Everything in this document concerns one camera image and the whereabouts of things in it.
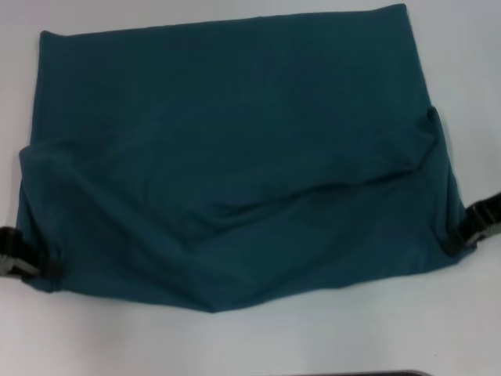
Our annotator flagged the teal blue printed t-shirt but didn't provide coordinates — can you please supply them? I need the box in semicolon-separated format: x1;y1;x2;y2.
17;2;471;315

